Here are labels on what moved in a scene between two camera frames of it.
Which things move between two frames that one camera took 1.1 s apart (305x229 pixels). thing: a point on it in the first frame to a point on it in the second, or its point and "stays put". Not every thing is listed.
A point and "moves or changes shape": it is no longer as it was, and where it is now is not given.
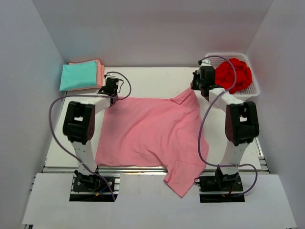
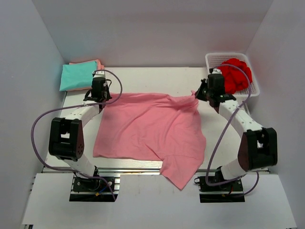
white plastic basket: x=217 y=59 stays put
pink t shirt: x=141 y=132 moves or changes shape
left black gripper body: x=103 y=88 to x=106 y=95
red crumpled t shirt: x=225 y=75 stays put
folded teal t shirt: x=78 y=75 stays put
